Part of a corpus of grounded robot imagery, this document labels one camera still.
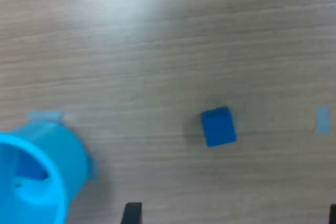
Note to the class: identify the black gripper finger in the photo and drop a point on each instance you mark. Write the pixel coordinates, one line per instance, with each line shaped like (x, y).
(132, 214)
(333, 214)

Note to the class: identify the blue cube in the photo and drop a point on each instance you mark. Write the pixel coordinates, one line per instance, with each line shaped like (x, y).
(219, 127)
(30, 167)

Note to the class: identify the blue plastic cup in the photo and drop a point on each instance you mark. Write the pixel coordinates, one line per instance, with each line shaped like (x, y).
(60, 155)

